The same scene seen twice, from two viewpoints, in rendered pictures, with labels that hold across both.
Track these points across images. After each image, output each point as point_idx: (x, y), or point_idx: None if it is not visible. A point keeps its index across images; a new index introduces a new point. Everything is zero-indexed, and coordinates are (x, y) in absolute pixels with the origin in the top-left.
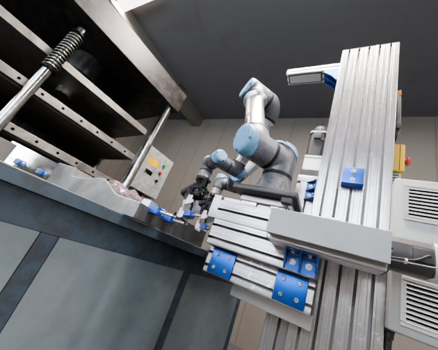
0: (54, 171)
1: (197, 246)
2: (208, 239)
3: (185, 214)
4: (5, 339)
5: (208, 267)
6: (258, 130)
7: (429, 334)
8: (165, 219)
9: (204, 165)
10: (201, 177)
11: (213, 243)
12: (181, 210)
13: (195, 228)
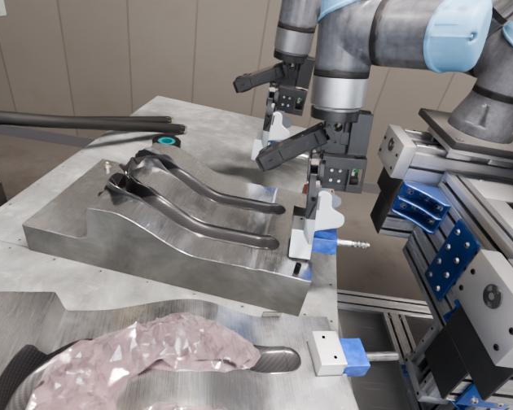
0: None
1: (335, 268)
2: (490, 399)
3: (322, 250)
4: None
5: (462, 401)
6: None
7: None
8: (350, 375)
9: (350, 56)
10: (348, 119)
11: (502, 403)
12: (301, 238)
13: (298, 208)
